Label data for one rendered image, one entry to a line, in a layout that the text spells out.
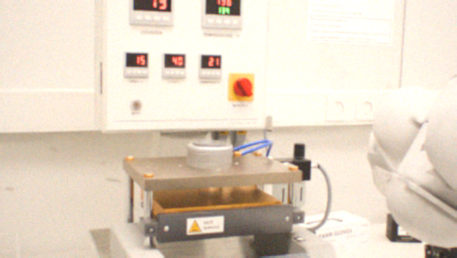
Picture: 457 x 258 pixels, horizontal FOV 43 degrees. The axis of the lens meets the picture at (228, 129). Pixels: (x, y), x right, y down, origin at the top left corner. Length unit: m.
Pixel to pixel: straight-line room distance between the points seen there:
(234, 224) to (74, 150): 0.65
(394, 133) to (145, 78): 0.54
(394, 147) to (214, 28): 0.53
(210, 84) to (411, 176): 0.60
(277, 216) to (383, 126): 0.32
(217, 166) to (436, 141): 0.51
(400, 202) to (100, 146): 1.00
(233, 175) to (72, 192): 0.66
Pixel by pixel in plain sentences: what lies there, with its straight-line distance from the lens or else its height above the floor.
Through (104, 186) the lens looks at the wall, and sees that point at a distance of 1.52.
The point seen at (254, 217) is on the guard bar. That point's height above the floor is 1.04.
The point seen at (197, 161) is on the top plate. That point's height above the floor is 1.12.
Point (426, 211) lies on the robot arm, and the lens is 0.61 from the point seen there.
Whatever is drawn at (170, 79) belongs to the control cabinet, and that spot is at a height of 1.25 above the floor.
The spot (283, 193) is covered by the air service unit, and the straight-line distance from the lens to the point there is 1.22.
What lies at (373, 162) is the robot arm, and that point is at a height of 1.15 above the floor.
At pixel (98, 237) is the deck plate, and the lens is 1.22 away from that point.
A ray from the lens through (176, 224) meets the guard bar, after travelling 0.91.
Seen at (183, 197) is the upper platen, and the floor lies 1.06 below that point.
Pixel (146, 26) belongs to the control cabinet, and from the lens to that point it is 1.10.
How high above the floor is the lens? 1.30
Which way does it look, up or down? 7 degrees down
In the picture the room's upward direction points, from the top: 2 degrees clockwise
